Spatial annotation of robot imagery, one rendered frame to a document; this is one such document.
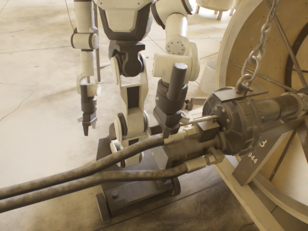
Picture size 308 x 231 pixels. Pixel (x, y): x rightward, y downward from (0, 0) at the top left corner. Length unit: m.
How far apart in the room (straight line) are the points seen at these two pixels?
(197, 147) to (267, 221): 0.97
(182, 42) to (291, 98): 0.75
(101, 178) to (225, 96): 0.51
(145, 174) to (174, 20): 0.50
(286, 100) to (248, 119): 0.39
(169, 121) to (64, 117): 1.75
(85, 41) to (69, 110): 1.37
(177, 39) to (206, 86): 2.19
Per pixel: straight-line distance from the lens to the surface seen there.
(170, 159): 0.74
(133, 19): 0.93
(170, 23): 0.66
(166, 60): 0.52
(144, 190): 1.44
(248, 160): 1.52
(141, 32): 0.96
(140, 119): 1.14
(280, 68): 2.55
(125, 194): 1.42
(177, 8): 0.70
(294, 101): 1.19
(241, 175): 1.63
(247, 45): 2.01
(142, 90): 1.07
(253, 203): 1.65
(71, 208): 1.64
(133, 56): 1.01
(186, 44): 0.59
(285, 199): 1.75
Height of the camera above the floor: 1.46
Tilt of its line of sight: 41 degrees down
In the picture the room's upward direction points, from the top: 9 degrees clockwise
